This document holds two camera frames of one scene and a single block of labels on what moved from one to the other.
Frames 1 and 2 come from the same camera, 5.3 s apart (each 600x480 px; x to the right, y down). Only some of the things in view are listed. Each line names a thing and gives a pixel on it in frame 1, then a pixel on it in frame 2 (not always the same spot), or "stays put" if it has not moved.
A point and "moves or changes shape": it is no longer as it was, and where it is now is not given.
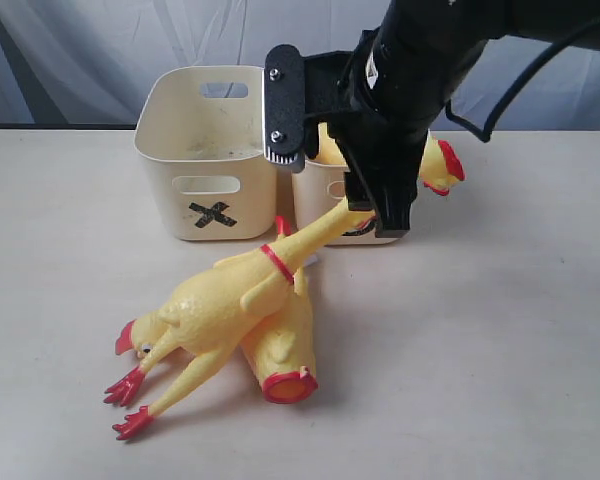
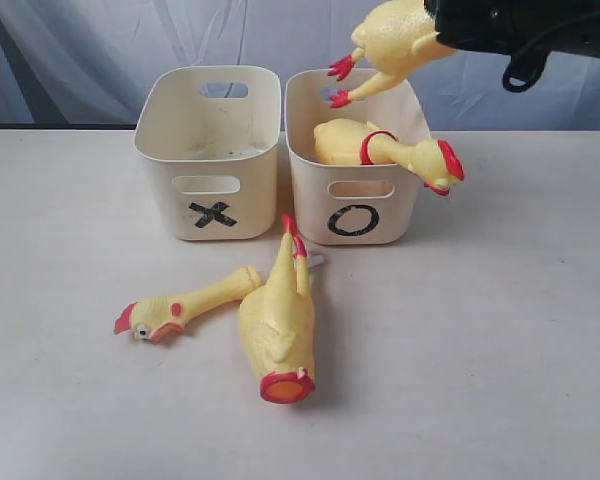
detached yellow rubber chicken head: (139, 335) to (152, 316)
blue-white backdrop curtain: (75, 64) stays put
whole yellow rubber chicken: (207, 314) moves or changes shape
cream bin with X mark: (201, 130) stays put
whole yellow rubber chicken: (441, 166) stays put
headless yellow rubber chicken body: (280, 346) stays put
